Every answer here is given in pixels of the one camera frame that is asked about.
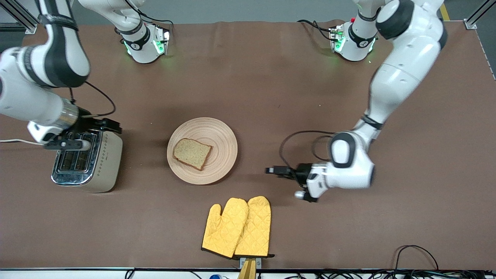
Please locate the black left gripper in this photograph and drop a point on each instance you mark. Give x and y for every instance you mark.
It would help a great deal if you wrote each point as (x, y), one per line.
(302, 171)

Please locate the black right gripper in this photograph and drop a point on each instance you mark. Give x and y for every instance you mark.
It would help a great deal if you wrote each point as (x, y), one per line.
(87, 123)

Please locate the round wooden plate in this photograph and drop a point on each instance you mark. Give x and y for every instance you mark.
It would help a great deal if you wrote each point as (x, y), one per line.
(223, 155)

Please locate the brown bread slice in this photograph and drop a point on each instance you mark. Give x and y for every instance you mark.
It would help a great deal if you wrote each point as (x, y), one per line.
(192, 154)

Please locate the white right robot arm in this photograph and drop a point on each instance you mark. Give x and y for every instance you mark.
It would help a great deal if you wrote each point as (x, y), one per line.
(38, 100)

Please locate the beige chrome two-slot toaster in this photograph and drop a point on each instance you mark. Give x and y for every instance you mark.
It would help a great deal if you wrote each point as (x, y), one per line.
(104, 170)

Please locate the yellow quilted oven mitt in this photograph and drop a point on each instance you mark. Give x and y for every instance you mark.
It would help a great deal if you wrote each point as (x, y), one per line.
(223, 232)
(255, 228)

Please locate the brown table cover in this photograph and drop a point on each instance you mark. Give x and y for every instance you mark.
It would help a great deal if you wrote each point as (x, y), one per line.
(271, 89)

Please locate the blue round object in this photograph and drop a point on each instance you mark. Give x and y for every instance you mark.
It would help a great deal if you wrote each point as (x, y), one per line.
(216, 276)

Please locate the grey metal bracket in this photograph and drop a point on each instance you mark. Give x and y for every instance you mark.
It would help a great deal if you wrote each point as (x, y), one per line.
(259, 262)

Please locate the aluminium frame profile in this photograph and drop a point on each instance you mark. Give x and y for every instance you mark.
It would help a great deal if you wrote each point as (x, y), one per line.
(27, 26)
(471, 24)

